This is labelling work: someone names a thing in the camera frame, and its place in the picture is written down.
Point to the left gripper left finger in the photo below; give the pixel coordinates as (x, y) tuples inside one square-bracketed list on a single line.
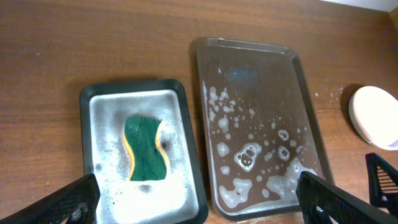
[(74, 203)]

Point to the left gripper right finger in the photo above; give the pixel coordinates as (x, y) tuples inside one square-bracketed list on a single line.
[(323, 202)]

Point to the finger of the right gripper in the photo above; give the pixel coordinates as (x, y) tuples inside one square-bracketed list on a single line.
[(382, 178)]

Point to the pink stained plate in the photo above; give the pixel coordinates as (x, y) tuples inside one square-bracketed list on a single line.
[(373, 113)]

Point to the green and yellow sponge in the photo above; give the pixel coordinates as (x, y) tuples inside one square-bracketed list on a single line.
[(141, 138)]

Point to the small black soapy tray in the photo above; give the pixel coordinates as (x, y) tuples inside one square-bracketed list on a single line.
[(180, 197)]

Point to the large brown serving tray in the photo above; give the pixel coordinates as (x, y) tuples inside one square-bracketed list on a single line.
[(261, 130)]

